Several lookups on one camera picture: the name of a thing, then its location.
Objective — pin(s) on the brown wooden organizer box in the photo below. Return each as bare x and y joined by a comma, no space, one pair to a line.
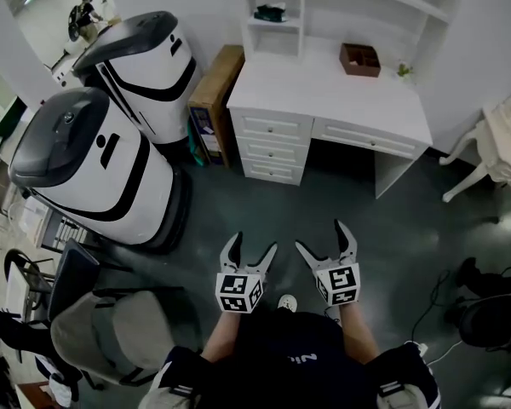
359,70

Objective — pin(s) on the flat brown cardboard box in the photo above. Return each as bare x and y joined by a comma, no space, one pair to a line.
215,88

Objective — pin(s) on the person's black shirt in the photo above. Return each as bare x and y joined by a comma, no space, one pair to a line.
289,356

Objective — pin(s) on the small green plant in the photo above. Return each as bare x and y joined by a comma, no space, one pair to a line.
404,71

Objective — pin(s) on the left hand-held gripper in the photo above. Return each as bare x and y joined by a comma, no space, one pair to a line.
237,291

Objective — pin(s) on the wide white desk drawer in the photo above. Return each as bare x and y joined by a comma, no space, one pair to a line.
366,139

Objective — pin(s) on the green pack of tissues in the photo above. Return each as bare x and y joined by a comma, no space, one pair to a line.
269,13

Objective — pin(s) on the white and black delivery robot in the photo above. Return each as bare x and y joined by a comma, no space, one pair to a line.
110,186
153,70

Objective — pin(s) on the small white desk drawer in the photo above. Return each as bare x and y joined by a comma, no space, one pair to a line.
273,171
272,151
269,128

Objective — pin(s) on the black office chair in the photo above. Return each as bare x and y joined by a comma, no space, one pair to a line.
489,322

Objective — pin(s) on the white desk with drawers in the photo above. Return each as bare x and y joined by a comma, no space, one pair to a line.
323,96

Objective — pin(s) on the black metal frame chair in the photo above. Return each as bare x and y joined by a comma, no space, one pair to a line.
25,271

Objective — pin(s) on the white ornate side table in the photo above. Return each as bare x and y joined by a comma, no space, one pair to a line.
502,143

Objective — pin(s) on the white shelf unit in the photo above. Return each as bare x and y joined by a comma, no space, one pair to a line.
277,25

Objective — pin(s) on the grey padded chair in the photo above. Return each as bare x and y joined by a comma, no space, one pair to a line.
132,335

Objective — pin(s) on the person's white shoe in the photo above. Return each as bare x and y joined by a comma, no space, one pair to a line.
287,302

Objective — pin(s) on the person's right forearm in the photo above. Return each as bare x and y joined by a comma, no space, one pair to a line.
357,335

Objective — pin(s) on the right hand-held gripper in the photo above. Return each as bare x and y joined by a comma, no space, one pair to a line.
340,283

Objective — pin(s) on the person's left forearm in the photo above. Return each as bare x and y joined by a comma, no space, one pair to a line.
221,335

